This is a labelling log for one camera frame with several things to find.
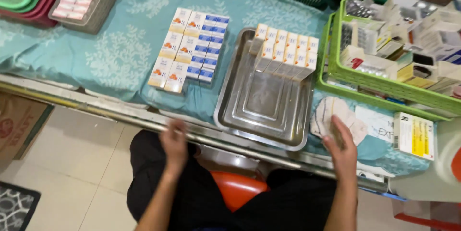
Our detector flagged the red plastic stool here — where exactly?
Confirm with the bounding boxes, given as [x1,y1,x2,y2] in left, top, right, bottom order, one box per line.
[394,212,461,231]

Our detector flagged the person's black trousers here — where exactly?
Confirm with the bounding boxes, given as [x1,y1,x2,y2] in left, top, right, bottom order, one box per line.
[127,129,338,231]

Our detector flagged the grey plastic basket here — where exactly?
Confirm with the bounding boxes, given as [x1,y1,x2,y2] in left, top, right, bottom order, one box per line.
[48,0,127,35]

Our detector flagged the person's right hand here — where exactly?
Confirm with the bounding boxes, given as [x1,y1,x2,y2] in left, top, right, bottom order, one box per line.
[322,115,358,182]

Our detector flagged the row of white orange-top boxes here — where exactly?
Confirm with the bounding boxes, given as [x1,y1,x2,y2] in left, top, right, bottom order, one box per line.
[249,23,320,82]

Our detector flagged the person's left hand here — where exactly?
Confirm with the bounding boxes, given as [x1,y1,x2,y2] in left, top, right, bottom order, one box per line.
[159,119,188,170]

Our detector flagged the stack of blue label boxes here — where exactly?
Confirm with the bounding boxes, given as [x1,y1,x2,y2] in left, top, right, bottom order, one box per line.
[185,13,230,85]

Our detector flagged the orange plastic stool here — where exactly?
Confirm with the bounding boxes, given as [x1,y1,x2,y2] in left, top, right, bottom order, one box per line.
[211,171,271,213]

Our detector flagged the maroon plastic tray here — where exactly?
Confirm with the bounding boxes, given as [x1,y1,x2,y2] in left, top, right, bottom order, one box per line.
[0,0,75,28]

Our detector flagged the white paper note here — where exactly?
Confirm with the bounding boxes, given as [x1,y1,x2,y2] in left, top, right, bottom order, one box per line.
[355,106,395,144]

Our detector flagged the lime green basket of medicines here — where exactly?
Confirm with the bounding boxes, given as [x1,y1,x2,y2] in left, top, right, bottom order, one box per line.
[316,0,461,122]

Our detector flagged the white yellow medicine box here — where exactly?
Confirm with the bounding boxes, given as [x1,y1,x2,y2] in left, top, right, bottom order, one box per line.
[393,112,435,161]

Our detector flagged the white striped rag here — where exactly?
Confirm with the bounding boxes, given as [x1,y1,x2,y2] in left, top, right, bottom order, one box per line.
[310,97,368,147]

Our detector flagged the stack of orange print boxes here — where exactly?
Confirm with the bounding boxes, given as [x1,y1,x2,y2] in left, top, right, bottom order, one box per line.
[148,7,203,95]

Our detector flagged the black patterned floor mat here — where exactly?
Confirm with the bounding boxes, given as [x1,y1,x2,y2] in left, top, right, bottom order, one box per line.
[0,182,42,231]

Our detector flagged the stainless steel tray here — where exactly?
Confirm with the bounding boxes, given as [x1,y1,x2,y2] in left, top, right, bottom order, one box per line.
[213,27,317,152]

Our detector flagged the teal floral table cloth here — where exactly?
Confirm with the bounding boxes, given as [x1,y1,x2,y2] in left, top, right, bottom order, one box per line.
[0,0,431,176]

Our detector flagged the metal table rail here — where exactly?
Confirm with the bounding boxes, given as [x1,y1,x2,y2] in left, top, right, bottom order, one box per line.
[0,74,389,193]

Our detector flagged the brown cardboard carton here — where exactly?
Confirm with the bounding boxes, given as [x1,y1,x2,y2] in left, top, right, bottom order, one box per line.
[0,92,55,171]

